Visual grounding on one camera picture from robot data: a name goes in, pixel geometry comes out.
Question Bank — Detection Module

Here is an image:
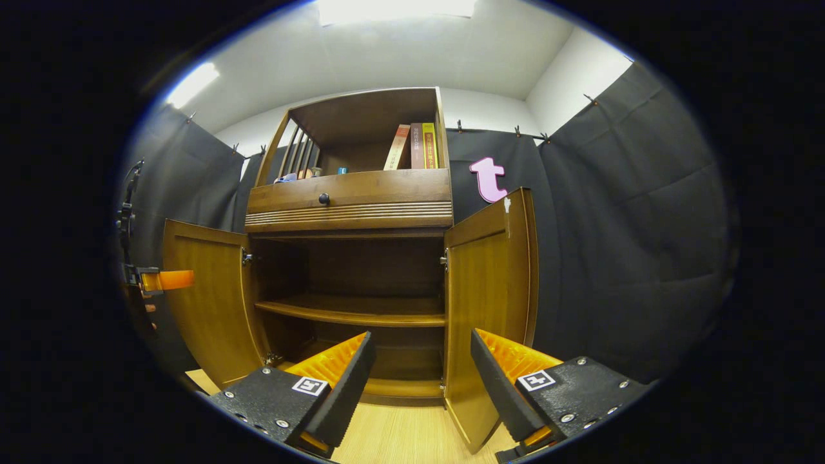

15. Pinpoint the yellow spine book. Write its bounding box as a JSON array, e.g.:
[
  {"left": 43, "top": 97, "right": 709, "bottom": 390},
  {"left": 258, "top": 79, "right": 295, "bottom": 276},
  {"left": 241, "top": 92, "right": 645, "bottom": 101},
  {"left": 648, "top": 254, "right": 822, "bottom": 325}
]
[{"left": 422, "top": 122, "right": 439, "bottom": 169}]

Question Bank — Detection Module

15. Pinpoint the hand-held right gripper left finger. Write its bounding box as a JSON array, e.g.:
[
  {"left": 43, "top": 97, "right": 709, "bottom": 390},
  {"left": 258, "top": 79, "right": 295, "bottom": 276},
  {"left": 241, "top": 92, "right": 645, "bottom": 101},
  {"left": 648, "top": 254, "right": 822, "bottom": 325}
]
[{"left": 208, "top": 331, "right": 377, "bottom": 459}]

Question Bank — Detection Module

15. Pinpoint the beige and red book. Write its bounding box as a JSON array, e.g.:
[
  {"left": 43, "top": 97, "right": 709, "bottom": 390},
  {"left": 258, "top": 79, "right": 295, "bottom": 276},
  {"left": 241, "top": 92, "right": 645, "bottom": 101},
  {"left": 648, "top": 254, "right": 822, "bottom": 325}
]
[{"left": 383, "top": 124, "right": 411, "bottom": 171}]

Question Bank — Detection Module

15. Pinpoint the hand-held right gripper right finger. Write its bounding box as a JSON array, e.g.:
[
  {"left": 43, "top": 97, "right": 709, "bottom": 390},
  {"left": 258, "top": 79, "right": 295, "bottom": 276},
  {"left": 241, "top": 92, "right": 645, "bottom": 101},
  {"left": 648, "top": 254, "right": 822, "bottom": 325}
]
[{"left": 471, "top": 327, "right": 650, "bottom": 459}]

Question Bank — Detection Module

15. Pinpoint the black backdrop cloth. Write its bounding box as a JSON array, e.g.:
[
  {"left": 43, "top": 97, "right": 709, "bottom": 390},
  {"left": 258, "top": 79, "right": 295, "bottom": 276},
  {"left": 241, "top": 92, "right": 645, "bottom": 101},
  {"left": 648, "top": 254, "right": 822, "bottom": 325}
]
[{"left": 119, "top": 61, "right": 739, "bottom": 387}]

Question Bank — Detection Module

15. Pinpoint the small ceiling light panel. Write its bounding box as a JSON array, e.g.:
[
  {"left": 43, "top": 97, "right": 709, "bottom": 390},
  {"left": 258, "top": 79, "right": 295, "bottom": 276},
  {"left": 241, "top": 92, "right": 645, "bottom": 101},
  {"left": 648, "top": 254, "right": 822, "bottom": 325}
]
[{"left": 166, "top": 63, "right": 220, "bottom": 109}]

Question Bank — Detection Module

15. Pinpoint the wooden cabinet door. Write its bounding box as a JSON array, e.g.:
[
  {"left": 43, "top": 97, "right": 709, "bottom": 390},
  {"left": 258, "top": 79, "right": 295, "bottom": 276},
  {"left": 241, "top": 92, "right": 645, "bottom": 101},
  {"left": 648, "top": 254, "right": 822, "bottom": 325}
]
[
  {"left": 161, "top": 218, "right": 271, "bottom": 391},
  {"left": 443, "top": 187, "right": 539, "bottom": 455}
]

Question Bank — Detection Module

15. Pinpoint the wooden inner cabinet shelf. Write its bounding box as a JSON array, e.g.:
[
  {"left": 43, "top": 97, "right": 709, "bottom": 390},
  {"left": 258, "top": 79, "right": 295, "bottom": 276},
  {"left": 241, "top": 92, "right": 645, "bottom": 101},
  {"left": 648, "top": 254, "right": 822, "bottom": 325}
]
[{"left": 255, "top": 295, "right": 447, "bottom": 328}]

